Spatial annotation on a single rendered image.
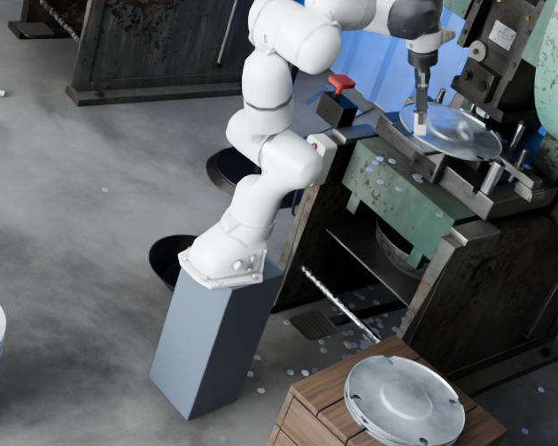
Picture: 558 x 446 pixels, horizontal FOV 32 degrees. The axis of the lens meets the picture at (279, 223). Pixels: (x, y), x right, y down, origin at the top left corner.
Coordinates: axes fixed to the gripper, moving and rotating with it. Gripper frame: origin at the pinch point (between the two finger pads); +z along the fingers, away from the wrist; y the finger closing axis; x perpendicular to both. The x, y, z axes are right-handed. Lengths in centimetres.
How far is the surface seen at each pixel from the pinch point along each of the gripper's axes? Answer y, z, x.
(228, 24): -149, 30, -70
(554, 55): 33, -32, 25
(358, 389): 57, 41, -15
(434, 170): -2.4, 15.5, 4.4
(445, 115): -17.9, 6.9, 8.0
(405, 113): -10.9, 2.9, -3.5
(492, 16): -15.6, -22.5, 18.3
